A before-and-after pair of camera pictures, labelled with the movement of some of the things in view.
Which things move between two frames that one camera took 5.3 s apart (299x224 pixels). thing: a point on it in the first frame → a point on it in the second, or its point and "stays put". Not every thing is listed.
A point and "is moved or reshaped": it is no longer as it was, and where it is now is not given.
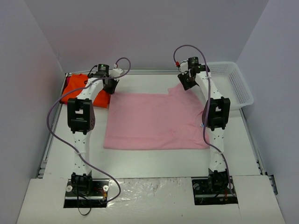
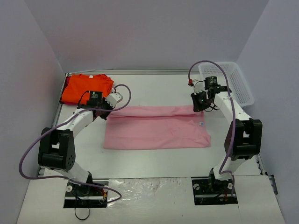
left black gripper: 111,86 → 103,113
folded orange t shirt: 78,80 stays put
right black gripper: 185,81 → 197,102
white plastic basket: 230,83 stays put
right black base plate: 214,190 stays put
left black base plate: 86,193 stays put
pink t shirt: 171,121 is moved or reshaped
